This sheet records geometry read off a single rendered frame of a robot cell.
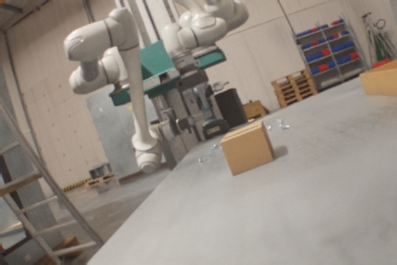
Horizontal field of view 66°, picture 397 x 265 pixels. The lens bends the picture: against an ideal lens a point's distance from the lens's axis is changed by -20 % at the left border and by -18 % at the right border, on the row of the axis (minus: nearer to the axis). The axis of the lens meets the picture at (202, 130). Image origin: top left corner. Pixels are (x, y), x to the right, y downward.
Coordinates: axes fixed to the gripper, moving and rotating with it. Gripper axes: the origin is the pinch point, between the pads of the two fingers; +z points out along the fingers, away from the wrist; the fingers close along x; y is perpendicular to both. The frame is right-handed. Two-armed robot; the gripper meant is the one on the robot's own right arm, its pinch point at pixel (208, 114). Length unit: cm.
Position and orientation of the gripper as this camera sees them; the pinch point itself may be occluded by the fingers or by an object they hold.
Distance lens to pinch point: 170.3
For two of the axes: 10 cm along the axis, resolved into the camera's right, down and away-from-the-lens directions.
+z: 9.2, -3.6, -1.8
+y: 3.7, 9.3, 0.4
